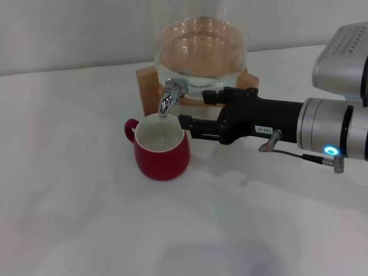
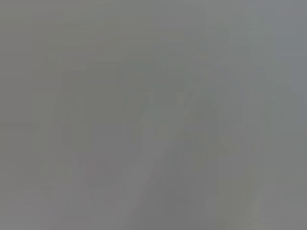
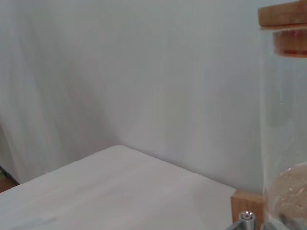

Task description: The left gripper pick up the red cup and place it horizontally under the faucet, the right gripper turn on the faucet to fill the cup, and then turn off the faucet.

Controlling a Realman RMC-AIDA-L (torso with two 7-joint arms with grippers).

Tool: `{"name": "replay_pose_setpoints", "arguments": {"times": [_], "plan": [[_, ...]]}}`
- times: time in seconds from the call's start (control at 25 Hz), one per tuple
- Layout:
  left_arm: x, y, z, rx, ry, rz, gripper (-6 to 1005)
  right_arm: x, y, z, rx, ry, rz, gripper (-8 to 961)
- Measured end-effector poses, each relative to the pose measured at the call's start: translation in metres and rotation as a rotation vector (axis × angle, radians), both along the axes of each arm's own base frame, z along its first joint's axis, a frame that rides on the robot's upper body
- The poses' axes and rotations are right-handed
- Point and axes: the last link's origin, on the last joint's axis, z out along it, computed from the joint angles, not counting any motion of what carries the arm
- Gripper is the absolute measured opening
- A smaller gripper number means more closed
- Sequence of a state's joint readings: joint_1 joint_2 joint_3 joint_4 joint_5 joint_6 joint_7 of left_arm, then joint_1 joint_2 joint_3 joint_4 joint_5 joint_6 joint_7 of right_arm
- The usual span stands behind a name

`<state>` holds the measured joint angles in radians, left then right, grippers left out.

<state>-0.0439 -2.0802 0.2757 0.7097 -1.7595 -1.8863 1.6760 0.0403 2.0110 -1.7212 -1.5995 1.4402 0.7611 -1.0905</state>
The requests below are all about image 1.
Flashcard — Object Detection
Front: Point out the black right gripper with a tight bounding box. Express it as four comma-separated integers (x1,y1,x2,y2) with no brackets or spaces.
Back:
178,86,305,146

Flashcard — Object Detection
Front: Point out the chrome faucet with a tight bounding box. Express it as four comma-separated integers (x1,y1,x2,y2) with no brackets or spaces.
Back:
158,77,189,119

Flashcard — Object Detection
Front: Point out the red ceramic cup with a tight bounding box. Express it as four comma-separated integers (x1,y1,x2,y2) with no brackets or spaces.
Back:
124,113,191,182

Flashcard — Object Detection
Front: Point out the wooden dispenser stand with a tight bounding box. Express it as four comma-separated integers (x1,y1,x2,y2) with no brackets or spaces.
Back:
135,67,259,119

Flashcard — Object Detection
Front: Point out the glass water dispenser jar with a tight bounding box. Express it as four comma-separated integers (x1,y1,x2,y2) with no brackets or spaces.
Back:
151,0,249,101

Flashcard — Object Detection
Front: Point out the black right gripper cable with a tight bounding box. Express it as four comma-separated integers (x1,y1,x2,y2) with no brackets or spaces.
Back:
258,129,344,174

